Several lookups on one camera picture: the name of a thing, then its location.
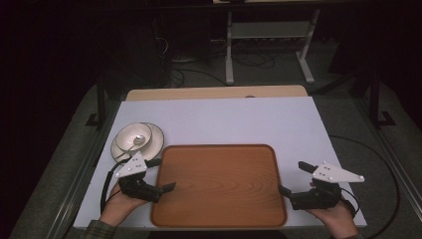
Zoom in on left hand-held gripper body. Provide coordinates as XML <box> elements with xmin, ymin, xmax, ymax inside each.
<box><xmin>114</xmin><ymin>150</ymin><xmax>164</xmax><ymax>204</ymax></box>

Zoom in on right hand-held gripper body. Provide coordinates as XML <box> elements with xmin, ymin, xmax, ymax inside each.
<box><xmin>290</xmin><ymin>161</ymin><xmax>365</xmax><ymax>211</ymax></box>

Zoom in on white plate with dark rim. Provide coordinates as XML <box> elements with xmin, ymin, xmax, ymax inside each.
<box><xmin>109</xmin><ymin>121</ymin><xmax>165</xmax><ymax>164</ymax></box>

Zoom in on white spoon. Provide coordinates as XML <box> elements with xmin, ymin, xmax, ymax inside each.
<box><xmin>113</xmin><ymin>134</ymin><xmax>146</xmax><ymax>160</ymax></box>

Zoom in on white bowl with dark rim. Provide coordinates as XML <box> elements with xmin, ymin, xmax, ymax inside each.
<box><xmin>114</xmin><ymin>121</ymin><xmax>154</xmax><ymax>153</ymax></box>

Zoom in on brown wooden tray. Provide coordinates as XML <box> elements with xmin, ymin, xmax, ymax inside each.
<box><xmin>150</xmin><ymin>143</ymin><xmax>289</xmax><ymax>230</ymax></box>

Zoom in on person's right hand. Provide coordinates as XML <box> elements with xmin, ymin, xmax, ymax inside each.
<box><xmin>307</xmin><ymin>198</ymin><xmax>360</xmax><ymax>239</ymax></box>

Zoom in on person's left hand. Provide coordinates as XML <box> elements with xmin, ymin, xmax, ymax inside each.
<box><xmin>99</xmin><ymin>182</ymin><xmax>147</xmax><ymax>228</ymax></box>

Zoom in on black metal stand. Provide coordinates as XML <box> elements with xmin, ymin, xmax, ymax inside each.
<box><xmin>368</xmin><ymin>70</ymin><xmax>398</xmax><ymax>129</ymax></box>
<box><xmin>85</xmin><ymin>75</ymin><xmax>107</xmax><ymax>131</ymax></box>

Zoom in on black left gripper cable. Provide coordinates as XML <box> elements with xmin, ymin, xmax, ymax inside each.
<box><xmin>100</xmin><ymin>156</ymin><xmax>132</xmax><ymax>214</ymax></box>

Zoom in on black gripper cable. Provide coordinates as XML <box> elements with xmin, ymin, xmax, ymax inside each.
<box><xmin>100</xmin><ymin>156</ymin><xmax>132</xmax><ymax>214</ymax></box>
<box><xmin>340</xmin><ymin>187</ymin><xmax>361</xmax><ymax>219</ymax></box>

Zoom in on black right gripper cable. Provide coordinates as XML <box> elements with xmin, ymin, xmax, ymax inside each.
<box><xmin>340</xmin><ymin>187</ymin><xmax>361</xmax><ymax>219</ymax></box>

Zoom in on long black floor cable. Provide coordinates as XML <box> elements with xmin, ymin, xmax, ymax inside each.
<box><xmin>327</xmin><ymin>133</ymin><xmax>401</xmax><ymax>239</ymax></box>

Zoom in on bundle of dark floor cables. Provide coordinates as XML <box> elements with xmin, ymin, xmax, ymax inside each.
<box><xmin>168</xmin><ymin>49</ymin><xmax>277</xmax><ymax>88</ymax></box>

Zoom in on white metal frame stand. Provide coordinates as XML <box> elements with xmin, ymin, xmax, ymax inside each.
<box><xmin>224</xmin><ymin>9</ymin><xmax>321</xmax><ymax>87</ymax></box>

